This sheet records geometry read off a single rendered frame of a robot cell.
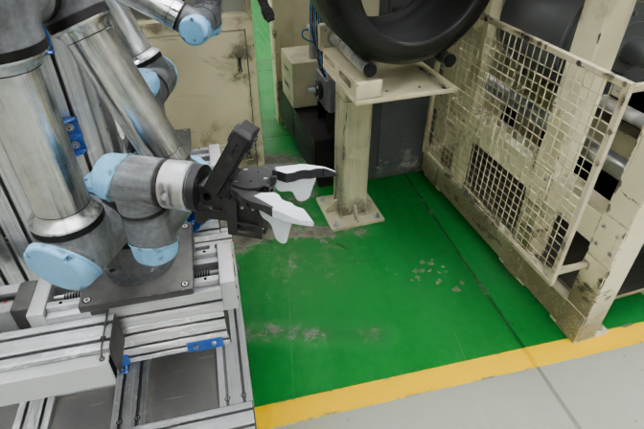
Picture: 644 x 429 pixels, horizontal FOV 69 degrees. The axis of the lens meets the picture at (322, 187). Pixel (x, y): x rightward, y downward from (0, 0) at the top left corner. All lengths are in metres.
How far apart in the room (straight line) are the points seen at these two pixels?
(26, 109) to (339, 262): 1.54
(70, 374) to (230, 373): 0.52
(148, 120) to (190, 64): 1.33
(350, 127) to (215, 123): 0.65
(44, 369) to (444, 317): 1.35
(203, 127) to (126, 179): 1.56
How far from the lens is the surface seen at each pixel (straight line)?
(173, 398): 1.50
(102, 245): 0.89
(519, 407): 1.78
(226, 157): 0.65
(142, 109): 0.83
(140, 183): 0.72
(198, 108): 2.23
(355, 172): 2.15
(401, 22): 1.80
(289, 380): 1.72
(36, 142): 0.79
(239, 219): 0.68
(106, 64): 0.82
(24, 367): 1.14
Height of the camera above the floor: 1.45
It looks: 35 degrees down
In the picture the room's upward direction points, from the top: straight up
